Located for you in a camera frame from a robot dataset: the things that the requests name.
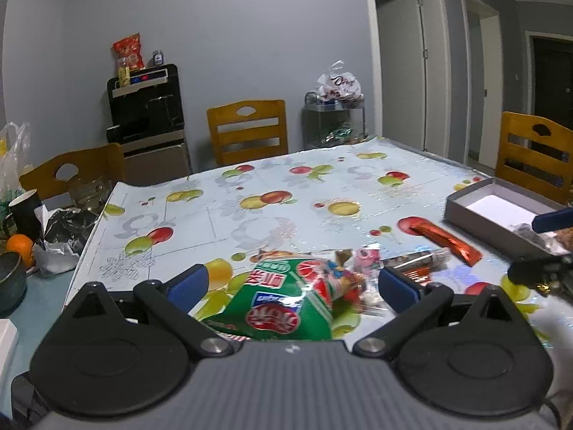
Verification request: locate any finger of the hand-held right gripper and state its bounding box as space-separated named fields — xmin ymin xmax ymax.
xmin=532 ymin=207 xmax=573 ymax=235
xmin=507 ymin=254 xmax=573 ymax=297

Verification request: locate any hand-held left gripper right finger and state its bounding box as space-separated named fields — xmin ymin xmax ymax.
xmin=351 ymin=265 xmax=533 ymax=363

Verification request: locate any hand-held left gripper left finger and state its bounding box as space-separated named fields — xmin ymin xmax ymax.
xmin=67 ymin=263 xmax=236 ymax=363

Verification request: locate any dark long snack stick packet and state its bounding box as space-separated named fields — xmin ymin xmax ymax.
xmin=382 ymin=251 xmax=453 ymax=285

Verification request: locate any pink candy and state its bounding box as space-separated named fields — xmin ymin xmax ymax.
xmin=353 ymin=247 xmax=382 ymax=275

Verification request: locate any grey cardboard box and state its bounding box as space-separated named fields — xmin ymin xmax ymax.
xmin=443 ymin=177 xmax=573 ymax=261

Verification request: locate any green snack bag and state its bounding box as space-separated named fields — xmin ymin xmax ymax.
xmin=197 ymin=253 xmax=365 ymax=342

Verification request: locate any clear bag of round candies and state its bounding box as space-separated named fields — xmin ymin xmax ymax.
xmin=510 ymin=223 xmax=555 ymax=250

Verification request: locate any wooden chair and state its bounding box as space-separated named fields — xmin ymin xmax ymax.
xmin=19 ymin=142 xmax=126 ymax=203
xmin=495 ymin=110 xmax=573 ymax=205
xmin=206 ymin=99 xmax=288 ymax=168

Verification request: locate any red snack bar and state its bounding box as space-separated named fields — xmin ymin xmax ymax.
xmin=409 ymin=216 xmax=484 ymax=266

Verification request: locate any black plastic bag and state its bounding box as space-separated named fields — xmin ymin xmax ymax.
xmin=42 ymin=208 xmax=98 ymax=256

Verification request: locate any fruit print tablecloth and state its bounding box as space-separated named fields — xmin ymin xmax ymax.
xmin=65 ymin=135 xmax=573 ymax=347

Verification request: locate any crumpled silver bag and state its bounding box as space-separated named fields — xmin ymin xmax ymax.
xmin=33 ymin=241 xmax=82 ymax=277

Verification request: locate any glass jar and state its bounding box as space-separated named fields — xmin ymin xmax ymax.
xmin=67 ymin=174 xmax=112 ymax=211

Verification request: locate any dark door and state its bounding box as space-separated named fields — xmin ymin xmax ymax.
xmin=531 ymin=36 xmax=573 ymax=123

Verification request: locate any white door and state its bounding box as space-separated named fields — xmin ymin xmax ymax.
xmin=375 ymin=0 xmax=429 ymax=149
xmin=466 ymin=0 xmax=505 ymax=172

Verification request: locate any wooden chair back centre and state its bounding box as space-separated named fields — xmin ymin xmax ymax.
xmin=206 ymin=99 xmax=288 ymax=168

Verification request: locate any pile of wrapped candies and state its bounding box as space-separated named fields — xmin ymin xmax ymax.
xmin=323 ymin=123 xmax=357 ymax=145

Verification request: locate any orange fruit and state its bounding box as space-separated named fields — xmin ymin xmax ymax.
xmin=5 ymin=234 xmax=35 ymax=270

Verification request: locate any dark bowl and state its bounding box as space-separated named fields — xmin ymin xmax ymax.
xmin=0 ymin=251 xmax=29 ymax=317

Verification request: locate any black cup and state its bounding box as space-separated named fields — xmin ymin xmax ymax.
xmin=8 ymin=189 xmax=44 ymax=243

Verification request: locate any black water dispenser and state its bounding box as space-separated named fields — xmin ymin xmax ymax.
xmin=106 ymin=63 xmax=193 ymax=187

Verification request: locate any metal trolley rack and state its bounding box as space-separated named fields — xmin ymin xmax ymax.
xmin=303 ymin=91 xmax=366 ymax=150

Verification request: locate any white box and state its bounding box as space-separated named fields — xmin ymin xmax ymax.
xmin=0 ymin=318 xmax=20 ymax=396

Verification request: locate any white printed plastic bag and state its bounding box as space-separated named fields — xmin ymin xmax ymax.
xmin=315 ymin=60 xmax=365 ymax=102

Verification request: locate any yellow and clear plastic bag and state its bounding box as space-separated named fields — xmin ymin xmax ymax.
xmin=0 ymin=121 xmax=32 ymax=194

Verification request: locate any red snack bag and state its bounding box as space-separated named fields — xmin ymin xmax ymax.
xmin=111 ymin=32 xmax=145 ymax=71

